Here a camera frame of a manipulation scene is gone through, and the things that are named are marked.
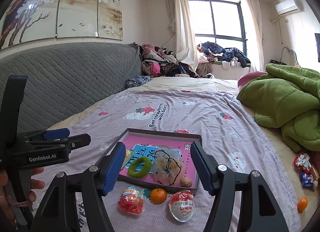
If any floral wall painting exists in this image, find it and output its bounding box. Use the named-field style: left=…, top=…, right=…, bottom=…
left=1, top=0, right=123, bottom=49

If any cream curtain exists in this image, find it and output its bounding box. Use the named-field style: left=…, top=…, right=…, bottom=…
left=245, top=0, right=264, bottom=71
left=166, top=0, right=199, bottom=71

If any pink strawberry bed sheet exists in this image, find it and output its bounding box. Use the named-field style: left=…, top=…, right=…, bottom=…
left=35, top=90, right=301, bottom=231

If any green quilted blanket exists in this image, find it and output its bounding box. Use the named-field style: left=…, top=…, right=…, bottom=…
left=237, top=63, right=319, bottom=152

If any dark framed window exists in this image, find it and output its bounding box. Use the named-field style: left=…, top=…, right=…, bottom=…
left=189, top=0, right=247, bottom=54

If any pink shallow cardboard box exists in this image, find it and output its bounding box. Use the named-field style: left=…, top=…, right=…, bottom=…
left=98, top=128, right=202, bottom=194

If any black television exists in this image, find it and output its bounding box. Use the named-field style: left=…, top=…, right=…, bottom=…
left=315, top=33, right=320, bottom=62

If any cream curtain right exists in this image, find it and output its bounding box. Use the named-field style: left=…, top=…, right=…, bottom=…
left=245, top=0, right=264, bottom=71

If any yellow snack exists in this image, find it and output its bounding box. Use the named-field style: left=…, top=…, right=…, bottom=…
left=123, top=149, right=132, bottom=165

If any orange tangerine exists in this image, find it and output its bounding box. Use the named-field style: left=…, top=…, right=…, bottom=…
left=297, top=197, right=308, bottom=213
left=150, top=188, right=167, bottom=204

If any red silver snack wrapper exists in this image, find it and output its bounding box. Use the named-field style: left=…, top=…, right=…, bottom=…
left=293, top=152, right=312, bottom=173

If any white Kinder egg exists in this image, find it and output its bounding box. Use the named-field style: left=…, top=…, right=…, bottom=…
left=168, top=190, right=195, bottom=223

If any person's left hand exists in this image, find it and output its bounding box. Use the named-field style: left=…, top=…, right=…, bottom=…
left=1, top=170, right=45, bottom=227

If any blue candy wrapper right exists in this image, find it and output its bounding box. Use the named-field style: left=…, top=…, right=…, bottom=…
left=300, top=172, right=315, bottom=190

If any green yarn ring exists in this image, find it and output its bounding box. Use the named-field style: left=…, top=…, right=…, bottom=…
left=128, top=155, right=153, bottom=180

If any grey quilted headboard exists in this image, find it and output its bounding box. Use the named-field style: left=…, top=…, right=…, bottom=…
left=1, top=42, right=141, bottom=133

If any dark patterned cloth on bed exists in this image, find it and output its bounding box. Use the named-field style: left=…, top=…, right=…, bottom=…
left=125, top=76, right=151, bottom=88

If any brown walnut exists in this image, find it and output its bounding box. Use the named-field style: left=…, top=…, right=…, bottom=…
left=180, top=177, right=193, bottom=188

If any cream curtain left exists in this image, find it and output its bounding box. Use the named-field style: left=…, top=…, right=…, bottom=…
left=166, top=0, right=199, bottom=71

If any blue booklet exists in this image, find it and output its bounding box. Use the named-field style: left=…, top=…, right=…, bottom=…
left=122, top=144, right=182, bottom=168

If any clothes pile on windowsill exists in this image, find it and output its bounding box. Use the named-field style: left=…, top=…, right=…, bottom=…
left=196, top=41, right=251, bottom=68

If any red Kinder egg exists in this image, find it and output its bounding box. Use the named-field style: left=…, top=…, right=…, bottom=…
left=118, top=186, right=144, bottom=215

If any feather pouch with black cord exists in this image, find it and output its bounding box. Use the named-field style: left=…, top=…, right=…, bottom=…
left=150, top=148, right=185, bottom=186

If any clothes pile by headboard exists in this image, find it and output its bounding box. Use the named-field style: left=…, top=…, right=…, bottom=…
left=138, top=44, right=199, bottom=78

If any white air conditioner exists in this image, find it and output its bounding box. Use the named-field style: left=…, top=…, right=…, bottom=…
left=275, top=0, right=303, bottom=16

